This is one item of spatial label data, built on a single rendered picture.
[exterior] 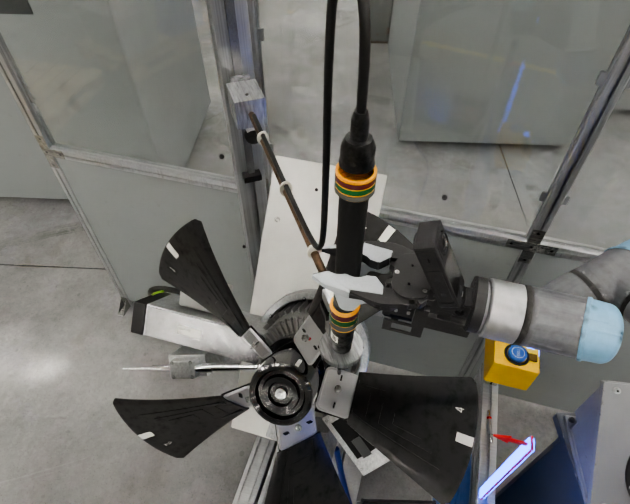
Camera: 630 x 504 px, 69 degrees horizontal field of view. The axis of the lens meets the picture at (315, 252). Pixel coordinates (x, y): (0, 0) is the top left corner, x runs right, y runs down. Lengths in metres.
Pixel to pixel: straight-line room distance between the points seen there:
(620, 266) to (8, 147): 3.00
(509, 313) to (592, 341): 0.09
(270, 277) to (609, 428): 0.76
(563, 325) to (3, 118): 2.88
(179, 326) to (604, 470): 0.91
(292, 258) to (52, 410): 1.64
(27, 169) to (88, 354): 1.26
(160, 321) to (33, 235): 2.20
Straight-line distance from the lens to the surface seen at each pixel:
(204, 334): 1.07
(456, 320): 0.62
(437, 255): 0.52
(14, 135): 3.12
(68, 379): 2.52
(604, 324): 0.62
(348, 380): 0.92
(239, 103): 1.08
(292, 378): 0.86
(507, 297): 0.59
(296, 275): 1.09
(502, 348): 1.16
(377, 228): 0.84
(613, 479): 1.14
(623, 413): 1.10
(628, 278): 0.73
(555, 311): 0.60
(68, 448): 2.36
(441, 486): 0.93
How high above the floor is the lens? 2.01
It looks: 48 degrees down
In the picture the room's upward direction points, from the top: straight up
